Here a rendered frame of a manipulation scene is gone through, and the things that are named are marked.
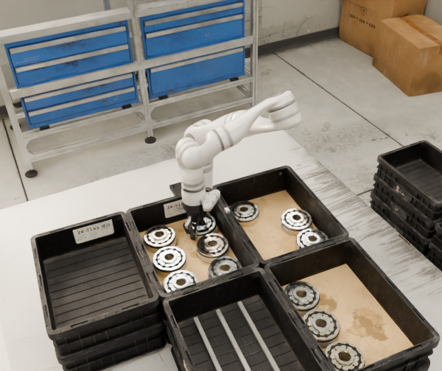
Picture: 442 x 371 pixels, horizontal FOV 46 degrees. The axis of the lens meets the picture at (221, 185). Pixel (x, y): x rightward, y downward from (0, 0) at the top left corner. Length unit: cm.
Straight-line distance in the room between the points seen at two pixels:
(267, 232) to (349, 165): 182
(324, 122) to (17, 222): 245
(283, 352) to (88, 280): 63
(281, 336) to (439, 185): 140
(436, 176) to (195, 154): 150
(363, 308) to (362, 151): 219
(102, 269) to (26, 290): 31
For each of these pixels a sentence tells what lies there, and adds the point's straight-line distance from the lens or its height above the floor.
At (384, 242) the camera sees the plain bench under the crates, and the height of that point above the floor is 70.
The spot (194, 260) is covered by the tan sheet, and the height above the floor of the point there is 83.
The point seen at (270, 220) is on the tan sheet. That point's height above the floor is 83.
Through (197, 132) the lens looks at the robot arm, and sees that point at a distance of 185.
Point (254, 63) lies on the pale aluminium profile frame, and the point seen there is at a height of 40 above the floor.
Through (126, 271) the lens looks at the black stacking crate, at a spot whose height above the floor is 83.
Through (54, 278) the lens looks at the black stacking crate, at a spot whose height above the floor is 83.
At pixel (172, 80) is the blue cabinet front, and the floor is 42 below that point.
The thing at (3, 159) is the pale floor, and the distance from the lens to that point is 387.
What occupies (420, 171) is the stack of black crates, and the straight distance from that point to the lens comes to 270.
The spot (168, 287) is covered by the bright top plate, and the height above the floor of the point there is 86.
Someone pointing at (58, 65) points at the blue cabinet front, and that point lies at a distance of 333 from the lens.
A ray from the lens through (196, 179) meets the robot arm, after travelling 154.
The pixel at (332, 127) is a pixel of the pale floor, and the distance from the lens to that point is 386.
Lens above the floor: 203
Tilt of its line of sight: 38 degrees down
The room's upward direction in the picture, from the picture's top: 2 degrees counter-clockwise
